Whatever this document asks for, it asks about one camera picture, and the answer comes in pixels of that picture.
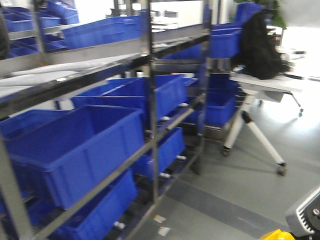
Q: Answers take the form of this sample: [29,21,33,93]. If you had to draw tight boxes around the yellow studded toy brick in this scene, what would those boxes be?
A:
[259,229,295,240]

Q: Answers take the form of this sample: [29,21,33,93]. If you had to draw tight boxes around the steel flow rack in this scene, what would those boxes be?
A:
[0,0,241,240]

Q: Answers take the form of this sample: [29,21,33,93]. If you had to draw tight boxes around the white folding table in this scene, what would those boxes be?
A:
[221,72,305,176]

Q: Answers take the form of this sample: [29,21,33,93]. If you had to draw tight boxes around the black bag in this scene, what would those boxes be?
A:
[231,10,290,80]

